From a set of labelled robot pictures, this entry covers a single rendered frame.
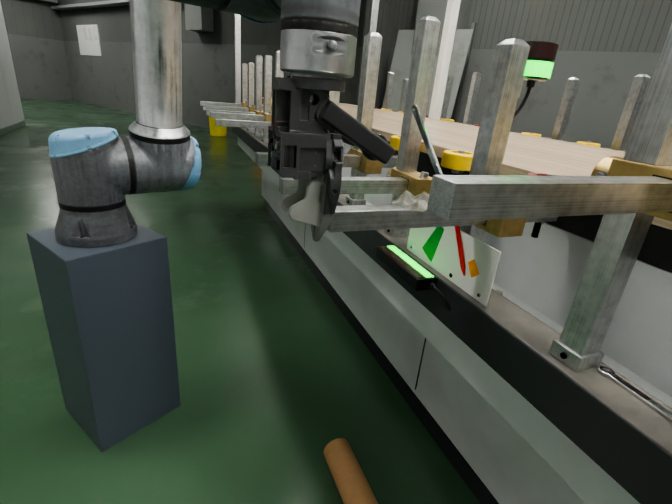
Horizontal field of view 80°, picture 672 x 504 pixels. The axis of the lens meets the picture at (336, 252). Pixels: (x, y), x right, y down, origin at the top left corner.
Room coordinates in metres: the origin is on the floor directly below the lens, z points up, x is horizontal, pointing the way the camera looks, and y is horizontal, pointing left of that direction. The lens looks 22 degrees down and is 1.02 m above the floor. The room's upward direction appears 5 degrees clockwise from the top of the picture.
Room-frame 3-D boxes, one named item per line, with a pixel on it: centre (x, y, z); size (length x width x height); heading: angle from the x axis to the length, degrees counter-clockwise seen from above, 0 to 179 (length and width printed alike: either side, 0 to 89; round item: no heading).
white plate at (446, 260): (0.71, -0.21, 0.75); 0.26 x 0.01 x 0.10; 23
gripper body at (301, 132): (0.52, 0.05, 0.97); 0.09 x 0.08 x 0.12; 113
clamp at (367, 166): (1.13, -0.05, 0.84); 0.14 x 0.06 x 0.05; 23
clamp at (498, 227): (0.67, -0.25, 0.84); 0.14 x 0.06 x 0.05; 23
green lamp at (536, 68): (0.71, -0.29, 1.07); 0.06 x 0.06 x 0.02
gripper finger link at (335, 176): (0.51, 0.02, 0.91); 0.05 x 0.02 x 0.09; 23
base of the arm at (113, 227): (0.99, 0.64, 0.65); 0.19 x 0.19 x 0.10
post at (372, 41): (1.15, -0.05, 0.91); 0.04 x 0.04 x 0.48; 23
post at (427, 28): (0.92, -0.14, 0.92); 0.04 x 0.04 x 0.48; 23
